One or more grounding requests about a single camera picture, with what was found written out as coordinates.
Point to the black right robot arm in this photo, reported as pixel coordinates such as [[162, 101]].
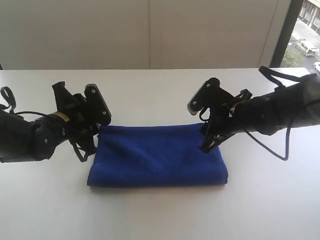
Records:
[[294, 103]]

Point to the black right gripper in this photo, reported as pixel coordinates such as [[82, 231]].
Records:
[[222, 123]]

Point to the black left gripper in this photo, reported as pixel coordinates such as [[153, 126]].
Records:
[[81, 128]]

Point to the dark window frame post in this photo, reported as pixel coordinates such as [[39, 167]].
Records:
[[286, 32]]

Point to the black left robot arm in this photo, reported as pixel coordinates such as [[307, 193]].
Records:
[[37, 140]]

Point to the blue microfiber towel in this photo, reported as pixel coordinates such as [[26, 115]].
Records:
[[155, 156]]

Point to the white car outside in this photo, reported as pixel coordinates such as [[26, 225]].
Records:
[[316, 66]]

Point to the white bus outside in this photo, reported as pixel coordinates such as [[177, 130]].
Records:
[[307, 48]]

